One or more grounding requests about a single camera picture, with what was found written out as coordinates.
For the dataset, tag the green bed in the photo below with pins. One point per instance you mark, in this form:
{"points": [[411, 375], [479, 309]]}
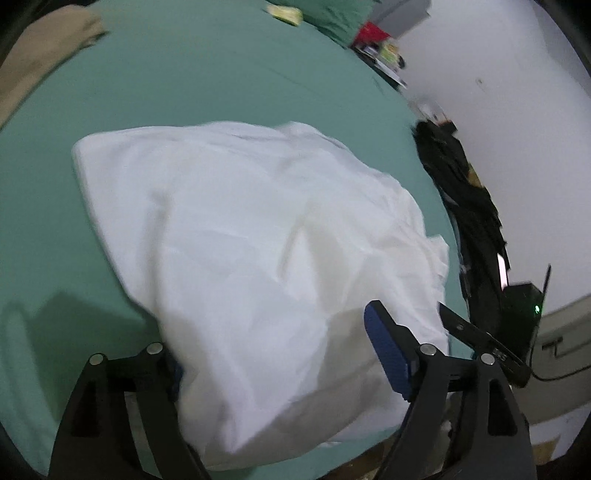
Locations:
{"points": [[184, 69]]}

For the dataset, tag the black cloth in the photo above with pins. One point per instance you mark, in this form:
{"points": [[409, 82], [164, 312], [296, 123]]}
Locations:
{"points": [[466, 207]]}

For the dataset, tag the green pillow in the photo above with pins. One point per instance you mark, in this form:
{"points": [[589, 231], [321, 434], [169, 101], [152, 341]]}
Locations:
{"points": [[332, 16]]}

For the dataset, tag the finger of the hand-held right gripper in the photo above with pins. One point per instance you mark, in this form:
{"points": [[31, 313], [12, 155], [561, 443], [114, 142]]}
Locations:
{"points": [[461, 327]]}

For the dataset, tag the pile of books and packets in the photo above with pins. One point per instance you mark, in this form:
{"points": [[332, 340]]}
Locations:
{"points": [[385, 60]]}

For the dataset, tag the beige cloth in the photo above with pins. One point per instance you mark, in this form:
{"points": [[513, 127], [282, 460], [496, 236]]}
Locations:
{"points": [[41, 55]]}

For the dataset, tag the red printed pillow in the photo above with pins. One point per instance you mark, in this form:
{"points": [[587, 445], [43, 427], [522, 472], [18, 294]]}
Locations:
{"points": [[371, 33]]}

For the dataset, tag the white plastic bag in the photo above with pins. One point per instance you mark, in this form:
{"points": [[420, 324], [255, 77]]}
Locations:
{"points": [[434, 113]]}

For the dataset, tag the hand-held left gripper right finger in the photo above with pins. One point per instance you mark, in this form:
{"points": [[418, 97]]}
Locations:
{"points": [[385, 350]]}

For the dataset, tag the white shirt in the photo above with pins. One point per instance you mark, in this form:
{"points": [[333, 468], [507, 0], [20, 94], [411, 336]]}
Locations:
{"points": [[258, 258]]}

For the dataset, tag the yellow sponge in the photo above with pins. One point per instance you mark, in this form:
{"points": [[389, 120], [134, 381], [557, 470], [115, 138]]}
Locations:
{"points": [[285, 14]]}

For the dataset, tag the white cabinet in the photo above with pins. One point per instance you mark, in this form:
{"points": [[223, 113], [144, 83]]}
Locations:
{"points": [[565, 397]]}

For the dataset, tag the black device with green light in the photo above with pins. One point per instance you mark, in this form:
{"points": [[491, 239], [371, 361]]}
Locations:
{"points": [[521, 318]]}

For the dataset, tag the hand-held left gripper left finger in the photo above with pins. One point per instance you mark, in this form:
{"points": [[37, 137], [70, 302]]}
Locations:
{"points": [[172, 379]]}

